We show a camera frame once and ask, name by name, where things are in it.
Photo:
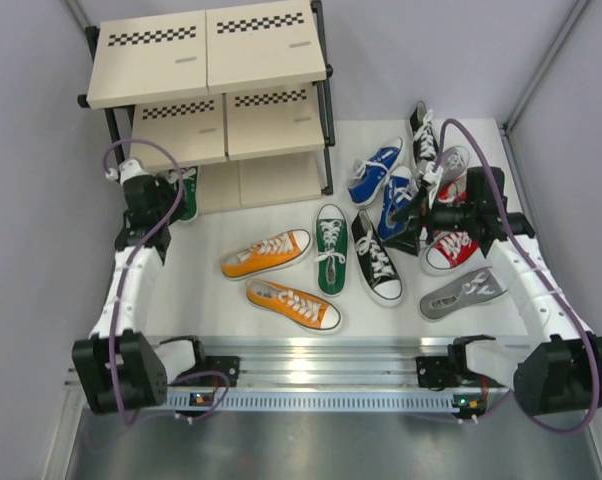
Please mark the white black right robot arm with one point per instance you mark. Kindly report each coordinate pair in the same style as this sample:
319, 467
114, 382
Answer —
562, 370

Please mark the grey slotted cable duct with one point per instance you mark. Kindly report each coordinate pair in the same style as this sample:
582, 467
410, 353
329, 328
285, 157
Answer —
237, 400

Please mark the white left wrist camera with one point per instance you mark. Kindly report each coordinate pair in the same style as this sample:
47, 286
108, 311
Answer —
127, 170

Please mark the blue sneaker upper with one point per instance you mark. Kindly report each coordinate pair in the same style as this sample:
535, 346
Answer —
371, 175

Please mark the black sneaker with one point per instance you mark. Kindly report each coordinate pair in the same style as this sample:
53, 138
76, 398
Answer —
425, 147
380, 276

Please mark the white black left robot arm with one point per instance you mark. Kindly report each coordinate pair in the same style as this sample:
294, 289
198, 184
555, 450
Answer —
118, 367

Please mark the aluminium mounting rail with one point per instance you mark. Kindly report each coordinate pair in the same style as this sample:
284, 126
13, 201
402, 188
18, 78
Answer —
324, 363

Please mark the red sneaker upper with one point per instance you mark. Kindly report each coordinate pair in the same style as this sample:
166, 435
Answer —
452, 192

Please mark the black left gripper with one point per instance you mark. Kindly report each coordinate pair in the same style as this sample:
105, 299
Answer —
165, 190

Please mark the black sneaker in middle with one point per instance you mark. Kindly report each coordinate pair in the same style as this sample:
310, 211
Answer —
380, 276

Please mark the red sneaker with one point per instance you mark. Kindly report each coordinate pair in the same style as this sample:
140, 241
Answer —
452, 192
449, 252

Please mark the orange sneaker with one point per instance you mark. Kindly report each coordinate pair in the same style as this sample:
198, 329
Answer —
306, 310
279, 251

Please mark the grey sneaker at back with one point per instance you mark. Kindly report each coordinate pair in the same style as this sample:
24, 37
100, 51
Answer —
454, 163

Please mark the red sneaker lower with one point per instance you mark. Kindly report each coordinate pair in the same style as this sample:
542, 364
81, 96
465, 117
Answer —
449, 252

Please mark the blue sneaker lower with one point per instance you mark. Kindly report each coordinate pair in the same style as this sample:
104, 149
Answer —
397, 195

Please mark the black sneaker at back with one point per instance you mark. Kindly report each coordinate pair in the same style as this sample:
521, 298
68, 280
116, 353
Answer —
425, 147

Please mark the grey sneaker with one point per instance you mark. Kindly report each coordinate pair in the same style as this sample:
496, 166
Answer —
454, 163
476, 288

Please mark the green sneaker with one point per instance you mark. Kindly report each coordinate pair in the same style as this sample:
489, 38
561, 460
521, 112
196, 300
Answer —
190, 181
331, 237

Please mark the blue sneaker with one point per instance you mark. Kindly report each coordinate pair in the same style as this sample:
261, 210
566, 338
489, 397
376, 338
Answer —
371, 175
397, 195

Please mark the grey sneaker in front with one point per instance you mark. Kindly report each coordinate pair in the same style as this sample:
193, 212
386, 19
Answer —
476, 288

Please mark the beige black shoe shelf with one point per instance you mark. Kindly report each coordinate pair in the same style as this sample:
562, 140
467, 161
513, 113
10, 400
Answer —
238, 97

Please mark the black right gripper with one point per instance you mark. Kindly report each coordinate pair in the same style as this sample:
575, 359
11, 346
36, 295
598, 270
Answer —
408, 241

